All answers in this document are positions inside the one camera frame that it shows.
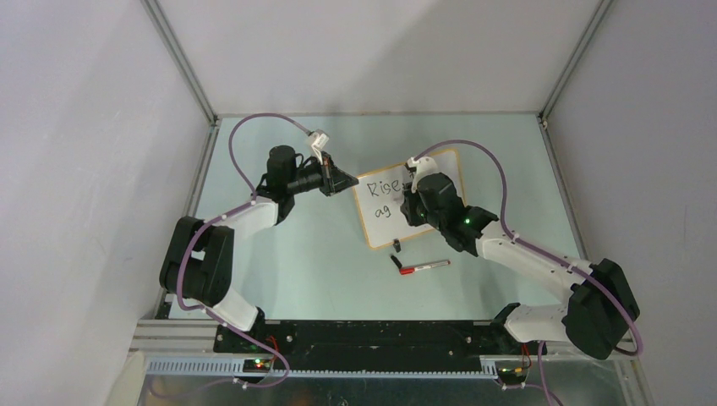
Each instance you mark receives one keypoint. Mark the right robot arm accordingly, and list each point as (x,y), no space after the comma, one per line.
(596,307)

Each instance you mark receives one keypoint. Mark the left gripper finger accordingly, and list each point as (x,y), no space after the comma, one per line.
(334,190)
(337,179)

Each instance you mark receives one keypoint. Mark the black marker cap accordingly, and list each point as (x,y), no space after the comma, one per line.
(396,261)

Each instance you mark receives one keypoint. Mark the yellow framed whiteboard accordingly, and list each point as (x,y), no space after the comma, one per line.
(378,196)

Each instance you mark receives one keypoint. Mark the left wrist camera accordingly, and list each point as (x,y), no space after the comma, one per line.
(316,141)

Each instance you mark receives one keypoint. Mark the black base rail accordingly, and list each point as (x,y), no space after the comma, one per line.
(378,346)

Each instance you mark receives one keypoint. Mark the right controller board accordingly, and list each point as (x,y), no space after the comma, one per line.
(513,376)

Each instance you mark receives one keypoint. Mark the controller board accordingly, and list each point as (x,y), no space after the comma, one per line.
(257,366)
(513,376)

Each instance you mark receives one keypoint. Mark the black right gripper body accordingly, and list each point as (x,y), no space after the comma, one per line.
(422,214)

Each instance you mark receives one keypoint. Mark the red whiteboard marker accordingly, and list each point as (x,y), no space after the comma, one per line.
(407,270)

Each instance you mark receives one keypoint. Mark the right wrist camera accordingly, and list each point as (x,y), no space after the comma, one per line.
(419,168)

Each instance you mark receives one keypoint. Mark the left controller board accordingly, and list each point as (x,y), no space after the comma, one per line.
(257,366)

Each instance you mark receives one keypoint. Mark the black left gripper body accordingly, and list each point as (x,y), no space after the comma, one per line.
(325,183)

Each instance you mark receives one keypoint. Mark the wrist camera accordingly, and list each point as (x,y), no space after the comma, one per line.
(419,168)
(316,141)

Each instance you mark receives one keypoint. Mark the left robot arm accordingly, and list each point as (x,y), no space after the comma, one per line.
(199,261)

